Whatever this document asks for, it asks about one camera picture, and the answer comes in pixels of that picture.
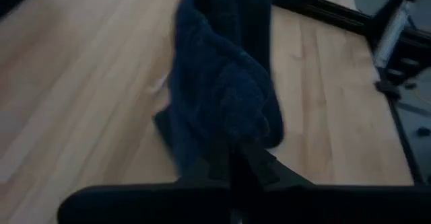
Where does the black aluminium table frame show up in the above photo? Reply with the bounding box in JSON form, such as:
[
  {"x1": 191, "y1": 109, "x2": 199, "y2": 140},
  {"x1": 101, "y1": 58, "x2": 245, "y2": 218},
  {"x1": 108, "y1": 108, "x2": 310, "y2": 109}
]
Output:
[{"x1": 269, "y1": 0, "x2": 431, "y2": 186}]

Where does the silver metal bracket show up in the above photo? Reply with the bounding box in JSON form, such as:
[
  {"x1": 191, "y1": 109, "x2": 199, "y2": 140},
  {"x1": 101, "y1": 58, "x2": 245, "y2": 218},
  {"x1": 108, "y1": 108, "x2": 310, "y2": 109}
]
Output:
[{"x1": 372, "y1": 0, "x2": 414, "y2": 69}]

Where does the navy blue garment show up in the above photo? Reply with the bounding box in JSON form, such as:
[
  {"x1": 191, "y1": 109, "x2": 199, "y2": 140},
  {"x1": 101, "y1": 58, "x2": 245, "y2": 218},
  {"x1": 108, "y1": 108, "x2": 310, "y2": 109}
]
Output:
[{"x1": 153, "y1": 0, "x2": 286, "y2": 178}]

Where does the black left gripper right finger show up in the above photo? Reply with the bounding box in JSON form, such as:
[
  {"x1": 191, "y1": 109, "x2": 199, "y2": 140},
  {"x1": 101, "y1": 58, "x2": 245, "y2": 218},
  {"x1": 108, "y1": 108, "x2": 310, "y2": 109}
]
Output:
[{"x1": 234, "y1": 144, "x2": 317, "y2": 188}]

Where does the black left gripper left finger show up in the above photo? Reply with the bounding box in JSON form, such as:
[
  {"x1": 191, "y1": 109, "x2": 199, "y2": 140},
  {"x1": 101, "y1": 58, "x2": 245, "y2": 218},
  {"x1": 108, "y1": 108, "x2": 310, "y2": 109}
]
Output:
[{"x1": 174, "y1": 145, "x2": 234, "y2": 188}]

